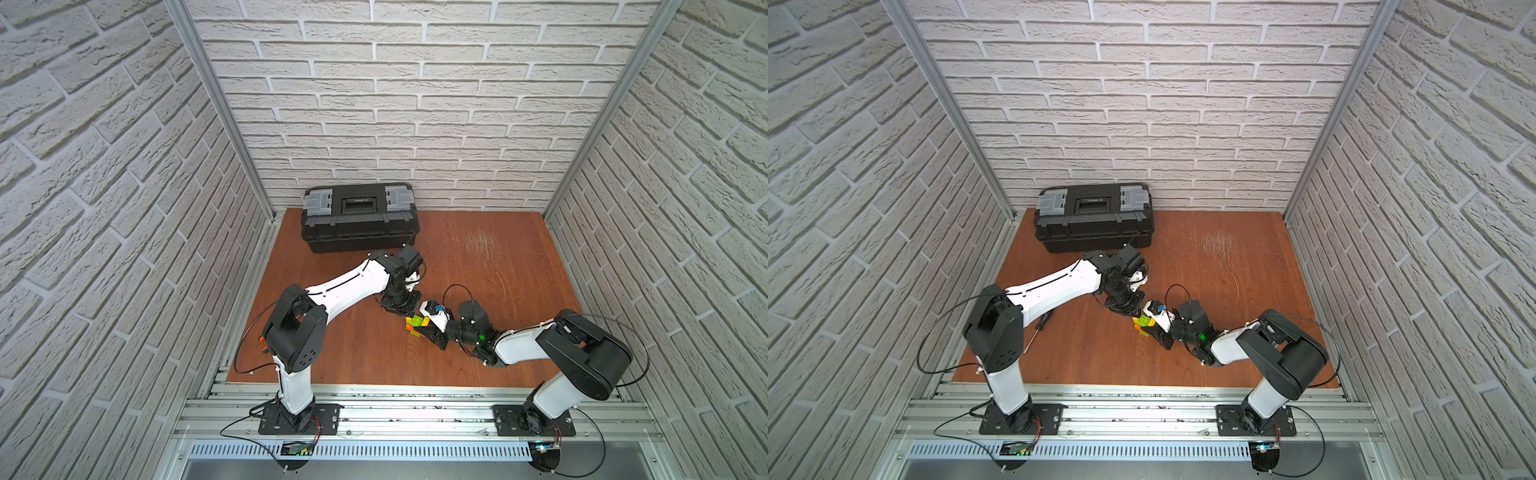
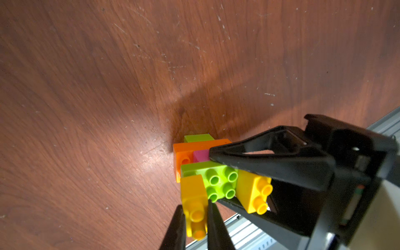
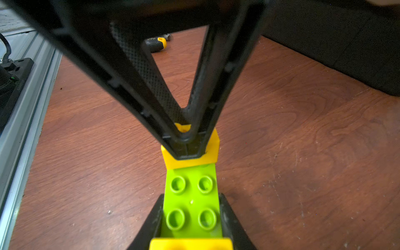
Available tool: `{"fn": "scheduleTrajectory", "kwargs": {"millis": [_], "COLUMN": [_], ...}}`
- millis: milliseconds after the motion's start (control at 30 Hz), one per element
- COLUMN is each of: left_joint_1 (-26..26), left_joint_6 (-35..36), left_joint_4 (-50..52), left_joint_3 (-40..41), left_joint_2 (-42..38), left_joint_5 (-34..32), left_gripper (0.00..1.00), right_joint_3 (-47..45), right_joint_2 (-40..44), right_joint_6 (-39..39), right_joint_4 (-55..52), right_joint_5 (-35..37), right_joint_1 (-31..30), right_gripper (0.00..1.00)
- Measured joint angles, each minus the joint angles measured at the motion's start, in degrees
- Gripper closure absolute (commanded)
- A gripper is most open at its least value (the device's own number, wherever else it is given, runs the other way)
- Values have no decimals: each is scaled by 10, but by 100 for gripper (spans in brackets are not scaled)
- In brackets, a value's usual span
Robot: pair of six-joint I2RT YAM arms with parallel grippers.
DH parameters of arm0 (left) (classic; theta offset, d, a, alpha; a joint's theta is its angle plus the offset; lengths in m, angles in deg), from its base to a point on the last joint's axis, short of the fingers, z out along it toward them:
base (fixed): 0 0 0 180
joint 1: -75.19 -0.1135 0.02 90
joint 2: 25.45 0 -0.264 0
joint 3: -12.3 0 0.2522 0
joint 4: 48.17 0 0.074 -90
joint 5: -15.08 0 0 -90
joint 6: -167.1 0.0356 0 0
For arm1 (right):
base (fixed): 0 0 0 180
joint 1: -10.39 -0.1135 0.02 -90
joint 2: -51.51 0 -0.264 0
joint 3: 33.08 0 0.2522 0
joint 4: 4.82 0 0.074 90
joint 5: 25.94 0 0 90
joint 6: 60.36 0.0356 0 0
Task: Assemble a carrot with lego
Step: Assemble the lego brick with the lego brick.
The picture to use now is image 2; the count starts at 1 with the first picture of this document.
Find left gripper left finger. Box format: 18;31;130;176
159;205;186;250

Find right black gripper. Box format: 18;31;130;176
209;114;399;250

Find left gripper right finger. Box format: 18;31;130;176
207;200;235;250

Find yellow small lego brick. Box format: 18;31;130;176
236;170;273;215
180;175;208;241

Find green long lego brick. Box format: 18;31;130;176
181;160;239;203

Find pink lego brick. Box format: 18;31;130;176
193;150;210;163

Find small green lego brick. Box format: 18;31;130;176
184;134;214;143

